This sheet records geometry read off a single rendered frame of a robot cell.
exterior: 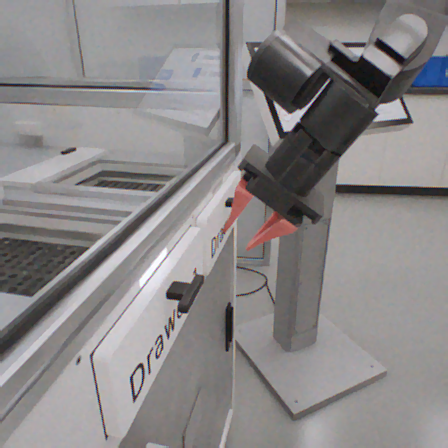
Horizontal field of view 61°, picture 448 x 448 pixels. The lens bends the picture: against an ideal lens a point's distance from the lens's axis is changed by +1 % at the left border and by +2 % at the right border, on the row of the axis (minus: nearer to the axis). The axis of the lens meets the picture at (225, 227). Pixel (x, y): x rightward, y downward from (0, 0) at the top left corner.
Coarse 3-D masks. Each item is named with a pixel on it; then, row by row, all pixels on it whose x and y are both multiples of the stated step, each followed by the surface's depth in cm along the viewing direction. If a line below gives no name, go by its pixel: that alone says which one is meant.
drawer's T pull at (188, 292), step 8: (192, 280) 48; (200, 280) 49; (176, 288) 47; (184, 288) 47; (192, 288) 47; (200, 288) 49; (168, 296) 46; (176, 296) 46; (184, 296) 45; (192, 296) 46; (184, 304) 44; (192, 304) 46; (184, 312) 44
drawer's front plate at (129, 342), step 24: (192, 240) 56; (168, 264) 49; (192, 264) 57; (144, 288) 44; (168, 288) 47; (144, 312) 41; (168, 312) 48; (120, 336) 37; (144, 336) 42; (96, 360) 35; (120, 360) 36; (144, 360) 42; (120, 384) 37; (144, 384) 43; (120, 408) 37; (120, 432) 38
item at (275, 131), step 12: (252, 48) 109; (252, 84) 110; (264, 96) 106; (264, 108) 107; (264, 120) 108; (276, 120) 104; (384, 120) 119; (396, 120) 121; (408, 120) 123; (276, 132) 104; (288, 132) 104; (372, 132) 120; (384, 132) 124; (276, 144) 106
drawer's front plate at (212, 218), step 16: (240, 176) 88; (224, 192) 74; (208, 208) 66; (224, 208) 74; (208, 224) 64; (224, 224) 76; (208, 240) 65; (224, 240) 77; (208, 256) 66; (208, 272) 67
